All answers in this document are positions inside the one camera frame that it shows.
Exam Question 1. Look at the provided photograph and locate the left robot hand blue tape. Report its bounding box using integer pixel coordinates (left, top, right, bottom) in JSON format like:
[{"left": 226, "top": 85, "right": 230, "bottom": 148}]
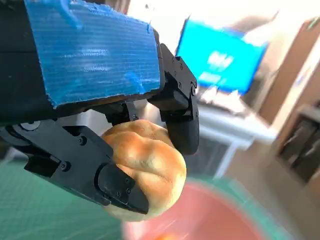
[{"left": 0, "top": 0, "right": 201, "bottom": 216}]

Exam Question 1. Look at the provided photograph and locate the round toy bread bun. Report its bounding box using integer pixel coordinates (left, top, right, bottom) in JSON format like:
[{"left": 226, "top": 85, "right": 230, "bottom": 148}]
[{"left": 101, "top": 119, "right": 188, "bottom": 223}]

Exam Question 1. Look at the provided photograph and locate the pink bowl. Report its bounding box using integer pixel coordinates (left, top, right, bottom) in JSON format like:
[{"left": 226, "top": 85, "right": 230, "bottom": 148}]
[{"left": 121, "top": 178, "right": 273, "bottom": 240}]

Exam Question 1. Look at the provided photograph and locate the blue computer monitor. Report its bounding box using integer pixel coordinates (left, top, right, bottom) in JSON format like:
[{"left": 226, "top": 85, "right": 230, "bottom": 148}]
[{"left": 174, "top": 18, "right": 270, "bottom": 95}]

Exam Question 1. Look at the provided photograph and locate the large white mesh cabinet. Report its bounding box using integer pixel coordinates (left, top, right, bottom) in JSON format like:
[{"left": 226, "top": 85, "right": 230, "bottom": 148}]
[{"left": 147, "top": 99, "right": 278, "bottom": 180}]

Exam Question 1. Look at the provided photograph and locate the green cutting mat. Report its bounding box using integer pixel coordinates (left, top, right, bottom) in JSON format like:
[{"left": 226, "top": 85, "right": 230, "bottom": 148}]
[{"left": 0, "top": 159, "right": 126, "bottom": 240}]

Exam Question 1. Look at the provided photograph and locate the brown wooden cabinet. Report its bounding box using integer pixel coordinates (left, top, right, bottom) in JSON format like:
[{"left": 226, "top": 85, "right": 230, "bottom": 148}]
[{"left": 258, "top": 17, "right": 320, "bottom": 126}]

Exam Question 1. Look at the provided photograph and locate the dark shelf unit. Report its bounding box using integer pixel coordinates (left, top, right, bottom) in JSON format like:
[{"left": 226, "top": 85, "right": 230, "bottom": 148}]
[{"left": 276, "top": 103, "right": 320, "bottom": 185}]

